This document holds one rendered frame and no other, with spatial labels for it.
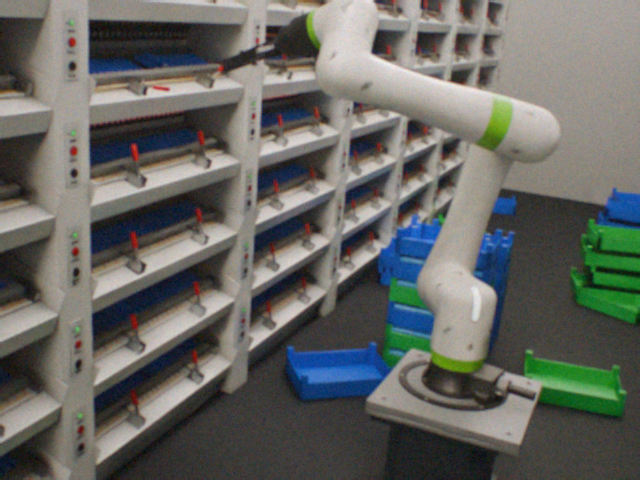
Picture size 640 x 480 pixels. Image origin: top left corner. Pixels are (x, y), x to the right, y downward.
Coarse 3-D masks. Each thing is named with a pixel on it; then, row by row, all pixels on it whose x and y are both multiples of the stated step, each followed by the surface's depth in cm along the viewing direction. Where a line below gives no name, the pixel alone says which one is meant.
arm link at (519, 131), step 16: (496, 96) 150; (496, 112) 148; (512, 112) 149; (528, 112) 150; (544, 112) 152; (496, 128) 149; (512, 128) 149; (528, 128) 150; (544, 128) 150; (480, 144) 153; (496, 144) 151; (512, 144) 151; (528, 144) 151; (544, 144) 151; (528, 160) 154
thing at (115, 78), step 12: (120, 72) 156; (132, 72) 159; (144, 72) 162; (156, 72) 166; (168, 72) 170; (180, 72) 175; (192, 72) 180; (96, 84) 148; (108, 84) 151; (120, 84) 154
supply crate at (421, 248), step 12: (408, 228) 243; (432, 228) 245; (396, 240) 230; (408, 240) 229; (420, 240) 228; (432, 240) 246; (492, 240) 239; (396, 252) 231; (408, 252) 230; (420, 252) 228; (480, 252) 221; (492, 252) 221; (480, 264) 222; (492, 264) 225
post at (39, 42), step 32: (64, 0) 129; (0, 32) 133; (32, 32) 130; (32, 64) 132; (64, 96) 134; (64, 128) 135; (32, 160) 137; (64, 160) 137; (64, 192) 139; (64, 224) 140; (32, 256) 143; (64, 256) 142; (64, 288) 144; (64, 320) 145; (32, 352) 150; (64, 352) 147; (64, 416) 151; (64, 448) 153
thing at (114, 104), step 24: (192, 48) 197; (240, 72) 193; (96, 96) 145; (120, 96) 151; (144, 96) 156; (168, 96) 163; (192, 96) 172; (216, 96) 183; (240, 96) 194; (96, 120) 145
